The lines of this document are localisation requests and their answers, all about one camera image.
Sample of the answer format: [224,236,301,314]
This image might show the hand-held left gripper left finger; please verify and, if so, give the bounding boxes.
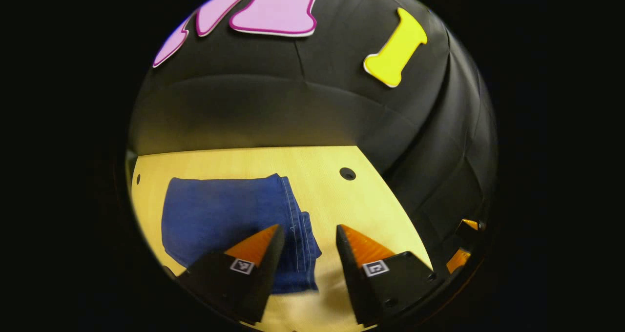
[178,224,286,324]

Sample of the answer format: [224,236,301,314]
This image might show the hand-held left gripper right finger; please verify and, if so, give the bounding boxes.
[335,224,438,326]

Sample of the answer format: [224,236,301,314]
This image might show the blue denim jeans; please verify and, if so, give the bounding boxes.
[161,173,323,294]

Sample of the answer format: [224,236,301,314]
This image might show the black backdrop cloth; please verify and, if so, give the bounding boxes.
[128,0,499,274]

